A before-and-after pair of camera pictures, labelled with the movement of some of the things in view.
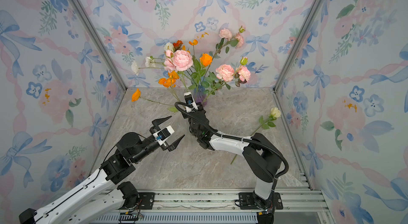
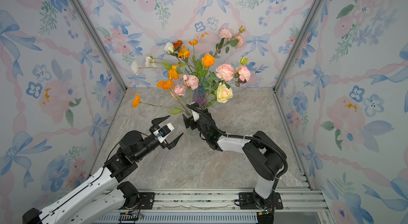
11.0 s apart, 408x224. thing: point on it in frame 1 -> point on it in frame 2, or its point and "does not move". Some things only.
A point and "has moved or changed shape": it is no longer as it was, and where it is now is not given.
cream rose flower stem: x=275 y=113 -> x=223 y=94
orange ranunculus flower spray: x=169 y=82 has moved or changed shape
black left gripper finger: x=157 y=122 does not move
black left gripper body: x=164 y=146 does not move
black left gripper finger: x=175 y=144 does not move
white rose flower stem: x=169 y=46 does not move
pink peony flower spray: x=179 y=60 -> x=190 y=81
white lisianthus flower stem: x=149 y=62 does not move
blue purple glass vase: x=200 y=95 does not move
